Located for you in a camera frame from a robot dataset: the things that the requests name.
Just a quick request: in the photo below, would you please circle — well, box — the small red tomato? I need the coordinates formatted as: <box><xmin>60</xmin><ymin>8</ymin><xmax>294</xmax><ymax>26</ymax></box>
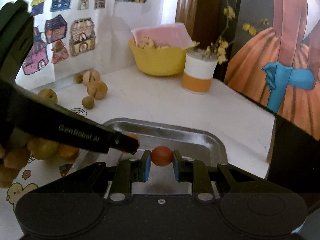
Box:
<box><xmin>150</xmin><ymin>146</ymin><xmax>174</xmax><ymax>167</ymax></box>

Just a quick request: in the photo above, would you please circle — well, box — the small brown round fruit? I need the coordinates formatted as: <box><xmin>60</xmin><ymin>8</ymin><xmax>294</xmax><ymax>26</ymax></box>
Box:
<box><xmin>81</xmin><ymin>96</ymin><xmax>95</xmax><ymax>109</ymax></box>

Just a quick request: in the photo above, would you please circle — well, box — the large cracked brown fruit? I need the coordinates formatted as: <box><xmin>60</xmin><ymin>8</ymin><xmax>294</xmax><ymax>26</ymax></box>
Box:
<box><xmin>87</xmin><ymin>81</ymin><xmax>108</xmax><ymax>100</ymax></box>

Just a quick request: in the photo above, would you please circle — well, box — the small brown fruit back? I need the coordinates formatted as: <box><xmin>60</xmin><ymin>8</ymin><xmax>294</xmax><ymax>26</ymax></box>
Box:
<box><xmin>73</xmin><ymin>73</ymin><xmax>83</xmax><ymax>84</ymax></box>

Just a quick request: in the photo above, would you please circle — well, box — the yellow-green pear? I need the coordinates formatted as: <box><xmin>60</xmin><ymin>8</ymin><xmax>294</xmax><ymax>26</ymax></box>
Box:
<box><xmin>38</xmin><ymin>88</ymin><xmax>58</xmax><ymax>103</ymax></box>

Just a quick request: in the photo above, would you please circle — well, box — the yellow lemon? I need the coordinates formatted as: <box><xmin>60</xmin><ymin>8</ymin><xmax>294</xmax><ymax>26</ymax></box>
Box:
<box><xmin>27</xmin><ymin>138</ymin><xmax>59</xmax><ymax>160</ymax></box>

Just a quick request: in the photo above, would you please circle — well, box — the brown kiwi-like fruit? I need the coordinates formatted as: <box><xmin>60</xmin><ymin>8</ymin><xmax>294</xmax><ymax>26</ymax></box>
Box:
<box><xmin>0</xmin><ymin>145</ymin><xmax>30</xmax><ymax>188</ymax></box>

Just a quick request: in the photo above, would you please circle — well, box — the small orange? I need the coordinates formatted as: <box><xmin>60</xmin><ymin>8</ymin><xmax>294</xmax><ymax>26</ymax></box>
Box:
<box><xmin>58</xmin><ymin>144</ymin><xmax>79</xmax><ymax>159</ymax></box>

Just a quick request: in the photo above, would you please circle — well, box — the metal tray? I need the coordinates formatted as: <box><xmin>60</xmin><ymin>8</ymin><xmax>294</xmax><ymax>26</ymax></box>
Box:
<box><xmin>72</xmin><ymin>117</ymin><xmax>228</xmax><ymax>196</ymax></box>

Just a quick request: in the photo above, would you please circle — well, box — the yellow bowl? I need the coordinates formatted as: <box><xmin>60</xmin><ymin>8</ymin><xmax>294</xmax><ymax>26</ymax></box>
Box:
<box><xmin>128</xmin><ymin>39</ymin><xmax>199</xmax><ymax>76</ymax></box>

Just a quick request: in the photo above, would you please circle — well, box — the house drawings sheet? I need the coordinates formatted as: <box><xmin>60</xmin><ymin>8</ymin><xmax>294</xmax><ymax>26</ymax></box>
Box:
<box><xmin>16</xmin><ymin>0</ymin><xmax>116</xmax><ymax>90</ymax></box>

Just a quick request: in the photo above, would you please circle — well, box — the white orange cup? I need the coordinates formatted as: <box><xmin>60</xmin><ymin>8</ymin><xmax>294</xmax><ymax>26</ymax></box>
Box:
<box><xmin>182</xmin><ymin>50</ymin><xmax>217</xmax><ymax>93</ymax></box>

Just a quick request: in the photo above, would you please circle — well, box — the pink paper in bowl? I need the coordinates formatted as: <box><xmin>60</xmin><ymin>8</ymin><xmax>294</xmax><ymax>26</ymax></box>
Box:
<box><xmin>131</xmin><ymin>23</ymin><xmax>194</xmax><ymax>49</ymax></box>

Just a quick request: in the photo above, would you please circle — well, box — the yellow flower twig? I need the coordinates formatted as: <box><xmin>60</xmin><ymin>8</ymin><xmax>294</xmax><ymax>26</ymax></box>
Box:
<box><xmin>201</xmin><ymin>0</ymin><xmax>269</xmax><ymax>65</ymax></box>

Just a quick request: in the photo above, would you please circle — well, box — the girl orange dress poster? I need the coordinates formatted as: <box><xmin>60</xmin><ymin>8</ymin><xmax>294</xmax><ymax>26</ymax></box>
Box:
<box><xmin>224</xmin><ymin>0</ymin><xmax>319</xmax><ymax>139</ymax></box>

